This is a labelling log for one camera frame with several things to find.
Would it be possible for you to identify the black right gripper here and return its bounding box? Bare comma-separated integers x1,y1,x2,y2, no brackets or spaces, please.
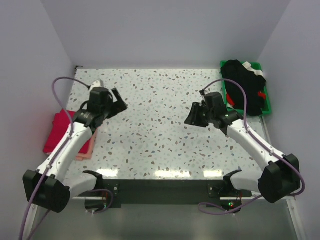
184,102,215,128

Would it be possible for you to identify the magenta red t shirt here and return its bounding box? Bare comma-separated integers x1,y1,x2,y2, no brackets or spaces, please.
42,109,93,155

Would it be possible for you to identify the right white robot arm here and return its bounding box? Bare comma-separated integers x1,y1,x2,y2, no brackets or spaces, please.
185,91,302,203

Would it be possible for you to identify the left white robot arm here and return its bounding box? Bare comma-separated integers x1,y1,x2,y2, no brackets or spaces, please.
22,87,128,213

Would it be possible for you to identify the folded peach t shirt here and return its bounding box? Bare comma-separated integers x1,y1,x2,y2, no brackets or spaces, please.
75,131,98,161

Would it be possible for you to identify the black t shirt in bin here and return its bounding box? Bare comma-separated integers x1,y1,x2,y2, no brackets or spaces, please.
220,60,266,117

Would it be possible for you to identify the red garment in bin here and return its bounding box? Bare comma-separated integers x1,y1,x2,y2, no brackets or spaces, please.
226,91,267,106

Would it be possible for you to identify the green plastic bin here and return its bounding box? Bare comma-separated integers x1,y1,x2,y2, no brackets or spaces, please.
220,60,272,117

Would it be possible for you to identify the white garment in bin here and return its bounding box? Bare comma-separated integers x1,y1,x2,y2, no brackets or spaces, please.
242,61,264,77

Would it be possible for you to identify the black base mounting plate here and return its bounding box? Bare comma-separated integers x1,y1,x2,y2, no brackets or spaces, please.
95,179,252,208

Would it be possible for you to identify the aluminium rail frame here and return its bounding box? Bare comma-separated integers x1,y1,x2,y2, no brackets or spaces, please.
18,117,307,240

